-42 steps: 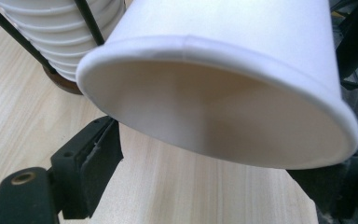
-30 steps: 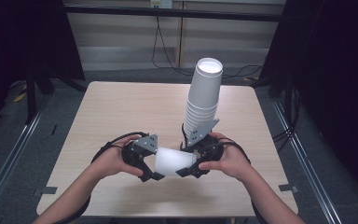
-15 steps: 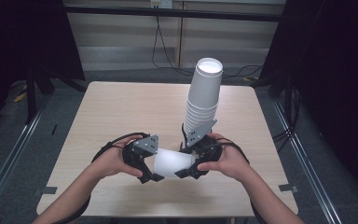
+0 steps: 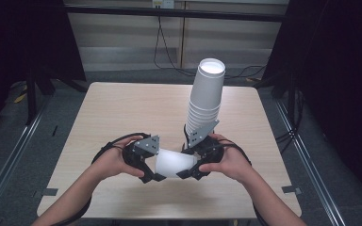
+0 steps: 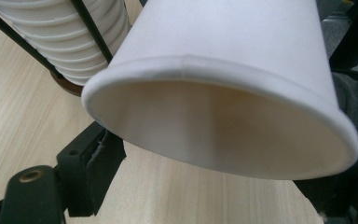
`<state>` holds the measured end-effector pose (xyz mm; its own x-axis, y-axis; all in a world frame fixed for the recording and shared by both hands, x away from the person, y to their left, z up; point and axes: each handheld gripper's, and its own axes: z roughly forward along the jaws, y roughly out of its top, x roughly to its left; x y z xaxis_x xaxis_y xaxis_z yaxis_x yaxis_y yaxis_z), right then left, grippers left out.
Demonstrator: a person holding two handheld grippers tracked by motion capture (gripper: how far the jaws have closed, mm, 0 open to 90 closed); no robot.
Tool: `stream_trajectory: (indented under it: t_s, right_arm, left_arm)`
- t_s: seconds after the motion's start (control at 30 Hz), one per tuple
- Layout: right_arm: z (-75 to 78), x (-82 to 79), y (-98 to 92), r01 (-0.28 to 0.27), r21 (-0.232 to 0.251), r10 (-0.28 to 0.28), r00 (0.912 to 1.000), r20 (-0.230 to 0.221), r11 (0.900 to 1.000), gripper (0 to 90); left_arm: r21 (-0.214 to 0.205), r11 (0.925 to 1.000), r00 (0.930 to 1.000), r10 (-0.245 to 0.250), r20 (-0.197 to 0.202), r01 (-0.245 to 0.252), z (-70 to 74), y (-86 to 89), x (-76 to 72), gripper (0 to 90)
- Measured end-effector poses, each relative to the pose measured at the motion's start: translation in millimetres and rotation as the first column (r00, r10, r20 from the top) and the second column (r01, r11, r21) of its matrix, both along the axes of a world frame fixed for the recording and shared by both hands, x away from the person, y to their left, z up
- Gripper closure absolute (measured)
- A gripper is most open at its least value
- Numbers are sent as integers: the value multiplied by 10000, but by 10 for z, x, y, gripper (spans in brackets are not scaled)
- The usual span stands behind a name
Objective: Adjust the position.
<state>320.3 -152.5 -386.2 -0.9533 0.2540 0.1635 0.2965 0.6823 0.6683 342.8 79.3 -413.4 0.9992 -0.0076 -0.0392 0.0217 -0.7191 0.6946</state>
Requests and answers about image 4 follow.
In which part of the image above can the bundle of black cables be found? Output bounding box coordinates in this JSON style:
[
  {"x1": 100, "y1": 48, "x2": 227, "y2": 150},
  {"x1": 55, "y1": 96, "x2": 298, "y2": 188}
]
[{"x1": 275, "y1": 89, "x2": 306, "y2": 155}]

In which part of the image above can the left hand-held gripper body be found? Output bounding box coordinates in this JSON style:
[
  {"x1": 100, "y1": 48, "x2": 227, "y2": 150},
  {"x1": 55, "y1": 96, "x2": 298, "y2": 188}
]
[{"x1": 122, "y1": 135, "x2": 161, "y2": 173}]

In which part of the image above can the person's left hand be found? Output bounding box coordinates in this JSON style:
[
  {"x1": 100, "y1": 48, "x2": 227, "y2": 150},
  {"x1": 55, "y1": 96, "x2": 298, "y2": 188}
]
[{"x1": 98, "y1": 136, "x2": 146, "y2": 180}]

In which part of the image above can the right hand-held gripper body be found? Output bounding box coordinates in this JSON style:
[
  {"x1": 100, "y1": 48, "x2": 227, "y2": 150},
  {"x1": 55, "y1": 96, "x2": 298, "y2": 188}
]
[{"x1": 182, "y1": 120, "x2": 225, "y2": 166}]

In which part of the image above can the black hanging wall cable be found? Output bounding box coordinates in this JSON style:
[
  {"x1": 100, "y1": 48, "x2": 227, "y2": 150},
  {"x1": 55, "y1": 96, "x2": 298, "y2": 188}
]
[{"x1": 153, "y1": 15, "x2": 200, "y2": 78}]

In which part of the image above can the person's right hand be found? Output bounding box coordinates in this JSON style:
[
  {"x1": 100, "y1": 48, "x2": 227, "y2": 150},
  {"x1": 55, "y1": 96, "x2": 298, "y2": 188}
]
[{"x1": 198, "y1": 133, "x2": 253, "y2": 185}]

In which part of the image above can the black horizontal bar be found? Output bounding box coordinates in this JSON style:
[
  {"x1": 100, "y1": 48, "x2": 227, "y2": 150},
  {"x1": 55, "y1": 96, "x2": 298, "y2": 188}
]
[{"x1": 63, "y1": 5, "x2": 289, "y2": 23}]

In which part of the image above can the white paper cup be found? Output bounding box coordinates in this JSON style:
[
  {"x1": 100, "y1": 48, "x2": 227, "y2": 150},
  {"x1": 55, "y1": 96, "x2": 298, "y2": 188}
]
[{"x1": 155, "y1": 148, "x2": 199, "y2": 179}]

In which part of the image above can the stack of white cups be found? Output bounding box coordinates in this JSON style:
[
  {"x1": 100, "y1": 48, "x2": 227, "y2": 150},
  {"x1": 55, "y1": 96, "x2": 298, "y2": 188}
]
[{"x1": 185, "y1": 57, "x2": 226, "y2": 137}]

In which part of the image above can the black metal stand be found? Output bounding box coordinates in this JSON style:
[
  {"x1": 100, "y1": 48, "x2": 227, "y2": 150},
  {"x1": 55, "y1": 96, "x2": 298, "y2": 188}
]
[
  {"x1": 25, "y1": 67, "x2": 56, "y2": 126},
  {"x1": 286, "y1": 70, "x2": 297, "y2": 135}
]

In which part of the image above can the grey tape piece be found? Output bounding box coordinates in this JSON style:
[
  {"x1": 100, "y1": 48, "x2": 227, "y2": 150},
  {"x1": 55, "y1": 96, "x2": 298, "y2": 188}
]
[
  {"x1": 281, "y1": 185, "x2": 303, "y2": 195},
  {"x1": 41, "y1": 187, "x2": 59, "y2": 198}
]

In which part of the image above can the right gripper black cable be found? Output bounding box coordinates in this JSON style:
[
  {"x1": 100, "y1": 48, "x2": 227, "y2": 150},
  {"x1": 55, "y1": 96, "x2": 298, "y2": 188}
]
[{"x1": 218, "y1": 138, "x2": 270, "y2": 226}]

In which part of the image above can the metal floor rail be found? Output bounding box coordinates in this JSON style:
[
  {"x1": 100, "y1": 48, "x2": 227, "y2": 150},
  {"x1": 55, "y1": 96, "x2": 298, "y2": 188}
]
[
  {"x1": 0, "y1": 102, "x2": 46, "y2": 222},
  {"x1": 274, "y1": 99, "x2": 347, "y2": 226}
]

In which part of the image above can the yellow scrap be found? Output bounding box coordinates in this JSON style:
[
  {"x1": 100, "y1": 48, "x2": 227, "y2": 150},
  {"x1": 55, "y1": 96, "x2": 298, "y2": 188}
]
[{"x1": 13, "y1": 91, "x2": 28, "y2": 105}]

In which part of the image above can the white wall socket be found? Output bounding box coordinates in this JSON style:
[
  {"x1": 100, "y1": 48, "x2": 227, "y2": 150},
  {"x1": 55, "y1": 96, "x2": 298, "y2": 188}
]
[{"x1": 152, "y1": 0, "x2": 175, "y2": 9}]

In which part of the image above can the black floor cable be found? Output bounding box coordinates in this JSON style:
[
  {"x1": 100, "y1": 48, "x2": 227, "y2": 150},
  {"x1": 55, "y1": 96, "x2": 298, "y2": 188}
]
[{"x1": 225, "y1": 64, "x2": 267, "y2": 80}]

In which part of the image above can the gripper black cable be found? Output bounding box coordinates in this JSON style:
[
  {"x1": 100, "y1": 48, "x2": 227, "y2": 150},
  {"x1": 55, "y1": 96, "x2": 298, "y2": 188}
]
[
  {"x1": 52, "y1": 132, "x2": 152, "y2": 226},
  {"x1": 218, "y1": 138, "x2": 270, "y2": 226}
]

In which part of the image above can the black curtain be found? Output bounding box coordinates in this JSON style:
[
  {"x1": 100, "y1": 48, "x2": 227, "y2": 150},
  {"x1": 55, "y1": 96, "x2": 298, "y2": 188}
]
[
  {"x1": 262, "y1": 0, "x2": 362, "y2": 197},
  {"x1": 0, "y1": 0, "x2": 88, "y2": 139}
]

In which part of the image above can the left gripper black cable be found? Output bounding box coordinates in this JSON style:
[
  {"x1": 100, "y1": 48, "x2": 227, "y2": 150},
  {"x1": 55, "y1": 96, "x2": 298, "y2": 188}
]
[{"x1": 52, "y1": 132, "x2": 152, "y2": 226}]

